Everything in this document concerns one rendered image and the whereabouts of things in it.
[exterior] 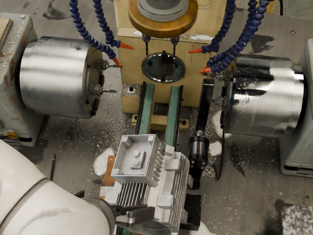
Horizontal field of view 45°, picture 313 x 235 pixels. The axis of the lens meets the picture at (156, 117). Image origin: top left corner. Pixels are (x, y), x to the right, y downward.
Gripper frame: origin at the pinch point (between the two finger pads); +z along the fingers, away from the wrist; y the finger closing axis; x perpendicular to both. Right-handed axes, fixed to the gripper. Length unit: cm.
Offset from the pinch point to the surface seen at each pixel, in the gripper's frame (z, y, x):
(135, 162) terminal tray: 12.1, -3.1, -7.9
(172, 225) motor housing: 11.7, -14.0, 6.6
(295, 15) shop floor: 204, -91, -114
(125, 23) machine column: 42, 8, -52
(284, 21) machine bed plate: 86, -55, -71
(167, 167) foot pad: 15.5, -11.2, -7.4
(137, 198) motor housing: 9.7, -4.7, 0.5
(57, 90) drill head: 23.7, 23.1, -25.2
